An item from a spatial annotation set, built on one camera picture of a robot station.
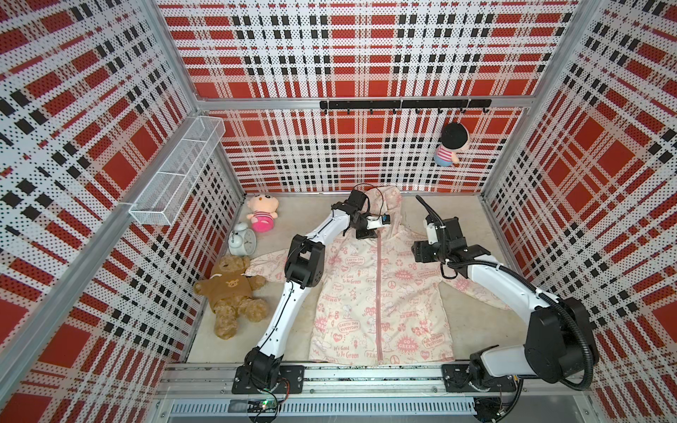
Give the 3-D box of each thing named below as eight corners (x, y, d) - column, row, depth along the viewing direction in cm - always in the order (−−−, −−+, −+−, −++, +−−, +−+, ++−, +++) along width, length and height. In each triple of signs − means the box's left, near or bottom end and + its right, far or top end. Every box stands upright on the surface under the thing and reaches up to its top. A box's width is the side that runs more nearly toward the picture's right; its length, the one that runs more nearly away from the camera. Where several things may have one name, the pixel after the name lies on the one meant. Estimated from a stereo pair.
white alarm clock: (236, 260, 100) (225, 245, 92) (243, 238, 106) (233, 222, 98) (252, 260, 100) (242, 244, 92) (258, 238, 106) (249, 222, 98)
